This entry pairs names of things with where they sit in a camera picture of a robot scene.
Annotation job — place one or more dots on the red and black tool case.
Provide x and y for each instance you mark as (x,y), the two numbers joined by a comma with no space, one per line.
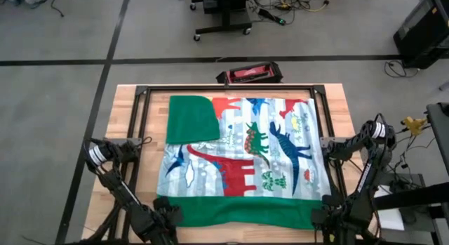
(250,72)

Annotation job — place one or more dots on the black metal table frame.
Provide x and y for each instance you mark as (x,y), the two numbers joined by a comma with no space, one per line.
(245,87)

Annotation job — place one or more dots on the black power adapter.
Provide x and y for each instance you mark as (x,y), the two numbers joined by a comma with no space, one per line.
(400,185)

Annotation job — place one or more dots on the black power strip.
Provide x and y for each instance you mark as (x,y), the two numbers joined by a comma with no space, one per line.
(271,17)

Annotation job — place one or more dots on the dinosaur print towel green border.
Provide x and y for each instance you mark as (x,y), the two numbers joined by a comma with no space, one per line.
(245,210)

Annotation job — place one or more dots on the large black equipment case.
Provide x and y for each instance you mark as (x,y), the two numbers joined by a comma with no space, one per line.
(424,31)

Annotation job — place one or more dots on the white paper sheet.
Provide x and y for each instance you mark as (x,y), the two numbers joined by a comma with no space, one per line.
(391,218)

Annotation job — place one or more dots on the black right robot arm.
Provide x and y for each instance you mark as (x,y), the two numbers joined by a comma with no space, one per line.
(365,182)

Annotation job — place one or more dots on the black rolling stand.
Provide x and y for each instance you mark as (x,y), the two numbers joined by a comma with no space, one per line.
(226,13)

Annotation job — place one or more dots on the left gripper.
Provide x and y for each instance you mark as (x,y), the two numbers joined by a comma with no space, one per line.
(169,211)

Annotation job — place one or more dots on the black side desk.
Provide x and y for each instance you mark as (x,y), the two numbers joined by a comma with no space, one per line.
(440,132)

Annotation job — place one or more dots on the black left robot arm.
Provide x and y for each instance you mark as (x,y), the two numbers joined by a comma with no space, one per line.
(122,192)

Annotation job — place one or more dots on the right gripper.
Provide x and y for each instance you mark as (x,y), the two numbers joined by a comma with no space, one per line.
(325,210)

